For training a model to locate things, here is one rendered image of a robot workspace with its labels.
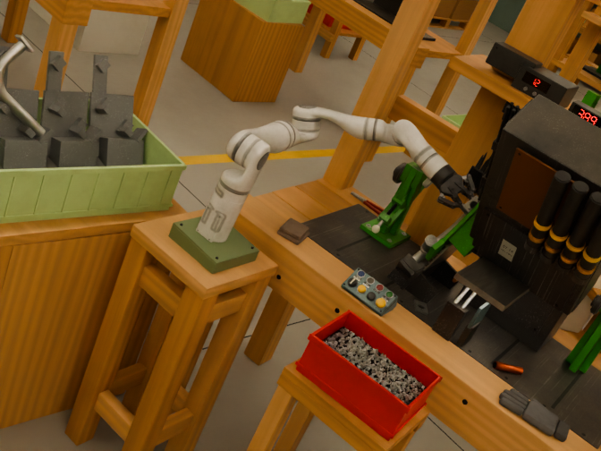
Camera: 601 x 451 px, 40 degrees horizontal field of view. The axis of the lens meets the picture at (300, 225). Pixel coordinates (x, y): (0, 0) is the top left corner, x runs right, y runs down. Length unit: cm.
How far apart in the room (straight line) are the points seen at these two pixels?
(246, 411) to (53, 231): 123
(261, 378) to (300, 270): 105
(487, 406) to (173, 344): 89
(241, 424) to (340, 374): 113
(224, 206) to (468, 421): 89
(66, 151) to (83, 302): 47
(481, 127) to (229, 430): 143
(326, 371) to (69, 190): 88
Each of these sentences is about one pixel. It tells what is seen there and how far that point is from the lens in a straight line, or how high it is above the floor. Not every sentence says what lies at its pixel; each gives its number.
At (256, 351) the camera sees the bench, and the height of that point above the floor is 5.
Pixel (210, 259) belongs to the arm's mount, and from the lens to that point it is 231.
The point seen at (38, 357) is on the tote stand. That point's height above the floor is 29.
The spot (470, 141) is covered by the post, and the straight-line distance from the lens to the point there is 280.
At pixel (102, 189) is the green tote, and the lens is 246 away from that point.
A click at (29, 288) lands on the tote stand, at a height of 59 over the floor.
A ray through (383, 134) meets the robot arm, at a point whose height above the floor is 126.
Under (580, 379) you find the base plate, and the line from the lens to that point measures 267.
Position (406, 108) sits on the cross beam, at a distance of 299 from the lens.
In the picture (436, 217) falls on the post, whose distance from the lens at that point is 289.
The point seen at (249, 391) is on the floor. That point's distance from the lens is 335.
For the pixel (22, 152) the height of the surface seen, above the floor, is 90.
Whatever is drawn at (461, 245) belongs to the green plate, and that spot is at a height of 112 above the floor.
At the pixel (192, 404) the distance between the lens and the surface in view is 278.
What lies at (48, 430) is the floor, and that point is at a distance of 293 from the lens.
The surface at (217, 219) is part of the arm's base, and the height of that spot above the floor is 97.
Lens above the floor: 207
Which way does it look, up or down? 26 degrees down
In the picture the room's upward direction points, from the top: 24 degrees clockwise
